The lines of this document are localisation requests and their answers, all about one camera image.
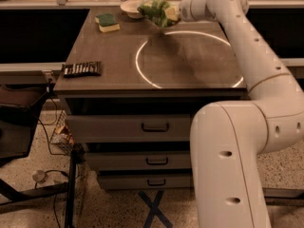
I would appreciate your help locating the green yellow sponge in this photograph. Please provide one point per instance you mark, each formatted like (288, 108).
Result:
(106, 22)

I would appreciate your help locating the grey drawer cabinet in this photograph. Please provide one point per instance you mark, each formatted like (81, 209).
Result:
(148, 70)

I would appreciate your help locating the wire basket with items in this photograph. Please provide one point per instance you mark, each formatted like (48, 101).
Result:
(61, 136)

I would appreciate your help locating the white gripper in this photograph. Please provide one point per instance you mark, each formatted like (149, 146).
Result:
(184, 12)

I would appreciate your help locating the round white floor device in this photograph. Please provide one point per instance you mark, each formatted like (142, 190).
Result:
(39, 176)

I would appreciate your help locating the grey drawer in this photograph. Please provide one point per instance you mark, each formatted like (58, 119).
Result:
(114, 161)
(129, 128)
(161, 181)

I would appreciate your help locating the middle grey drawer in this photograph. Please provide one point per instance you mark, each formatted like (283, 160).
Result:
(114, 161)

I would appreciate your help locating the bottom grey drawer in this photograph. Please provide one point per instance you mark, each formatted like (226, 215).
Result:
(161, 181)

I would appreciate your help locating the white ceramic bowl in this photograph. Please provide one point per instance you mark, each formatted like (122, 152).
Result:
(130, 7)

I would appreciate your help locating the black metal stand leg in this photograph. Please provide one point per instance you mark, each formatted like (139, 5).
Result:
(71, 190)

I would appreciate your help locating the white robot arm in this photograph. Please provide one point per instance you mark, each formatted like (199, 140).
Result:
(226, 137)

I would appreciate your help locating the green jalapeno chip bag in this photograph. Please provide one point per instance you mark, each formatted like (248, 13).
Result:
(153, 10)

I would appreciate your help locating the black office chair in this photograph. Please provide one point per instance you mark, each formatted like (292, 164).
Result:
(20, 108)

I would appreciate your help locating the top grey drawer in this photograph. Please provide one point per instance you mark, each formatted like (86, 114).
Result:
(129, 128)

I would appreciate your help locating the rxbar chocolate bar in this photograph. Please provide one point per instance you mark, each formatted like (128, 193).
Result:
(92, 68)

